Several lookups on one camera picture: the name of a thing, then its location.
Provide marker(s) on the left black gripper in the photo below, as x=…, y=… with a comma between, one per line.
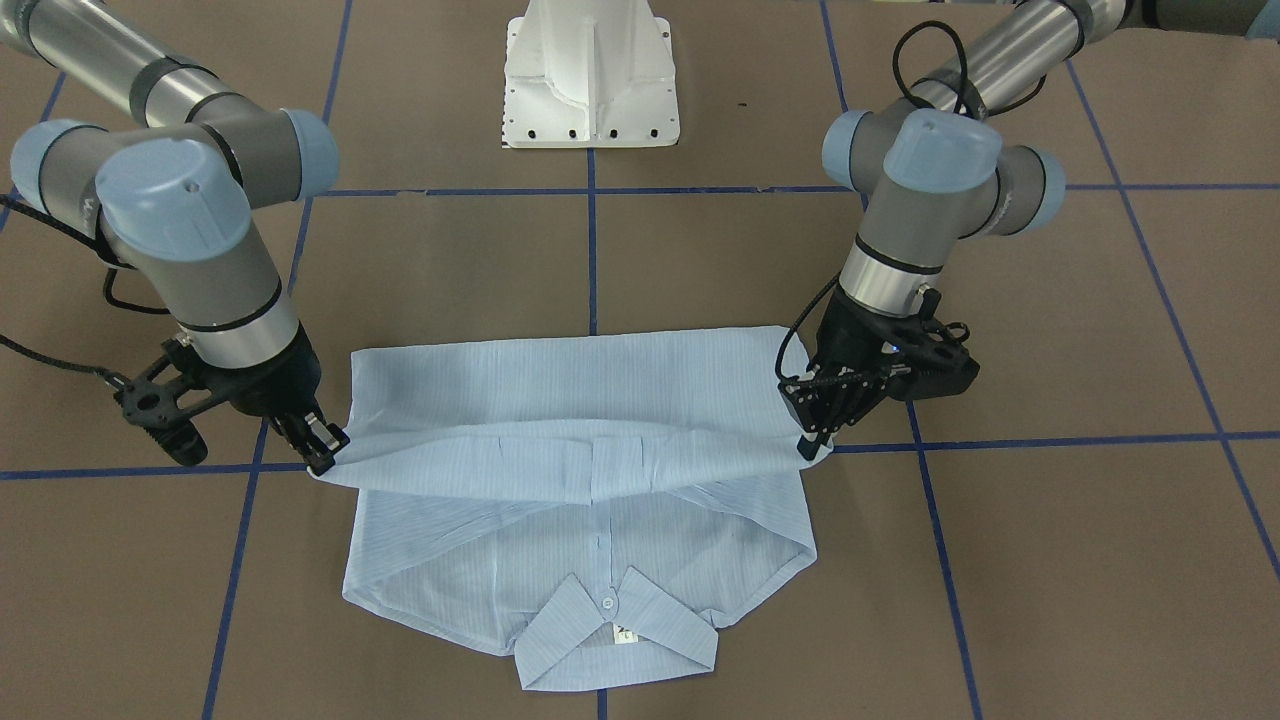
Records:
x=843, y=345

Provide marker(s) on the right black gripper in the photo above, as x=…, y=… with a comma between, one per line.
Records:
x=268, y=382

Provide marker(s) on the light blue striped shirt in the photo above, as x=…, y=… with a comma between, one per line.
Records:
x=597, y=508

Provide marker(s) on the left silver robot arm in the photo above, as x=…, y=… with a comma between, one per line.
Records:
x=935, y=173

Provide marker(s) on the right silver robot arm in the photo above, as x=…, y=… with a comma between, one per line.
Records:
x=173, y=200

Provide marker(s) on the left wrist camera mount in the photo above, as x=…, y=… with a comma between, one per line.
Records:
x=931, y=360

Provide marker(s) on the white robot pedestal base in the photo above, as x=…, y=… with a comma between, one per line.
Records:
x=589, y=75

